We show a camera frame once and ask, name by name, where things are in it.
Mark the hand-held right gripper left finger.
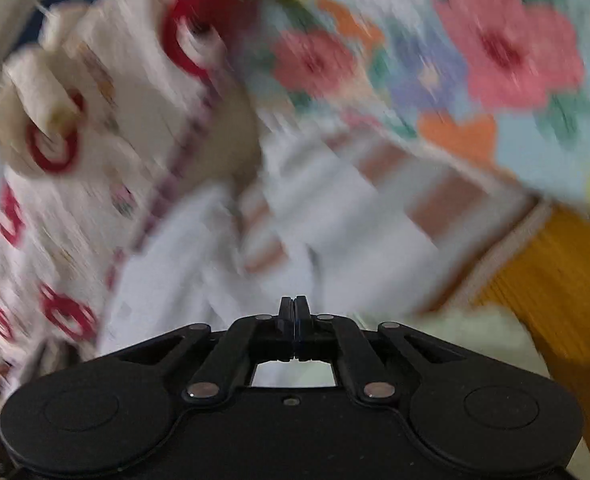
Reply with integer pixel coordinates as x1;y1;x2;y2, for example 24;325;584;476
117;296;296;406

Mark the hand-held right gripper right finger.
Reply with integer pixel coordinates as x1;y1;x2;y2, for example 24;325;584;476
294;296;468;406

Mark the white printed sweatshirt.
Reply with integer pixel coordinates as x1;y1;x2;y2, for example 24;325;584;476
95;180;446;388

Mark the checkered bed sheet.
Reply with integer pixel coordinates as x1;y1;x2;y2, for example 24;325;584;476
235;120;556;321

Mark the light green cloth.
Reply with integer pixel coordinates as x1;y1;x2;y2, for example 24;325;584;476
355;305;590;480

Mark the white quilt with red bears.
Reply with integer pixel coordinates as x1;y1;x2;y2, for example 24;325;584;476
0;0;261;401

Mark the floral blanket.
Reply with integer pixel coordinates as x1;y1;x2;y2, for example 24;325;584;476
235;0;590;241

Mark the cream rolled cloth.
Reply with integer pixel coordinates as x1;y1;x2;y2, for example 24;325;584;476
0;0;90;176

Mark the beige bed frame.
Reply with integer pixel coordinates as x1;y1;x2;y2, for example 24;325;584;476
202;80;271;191

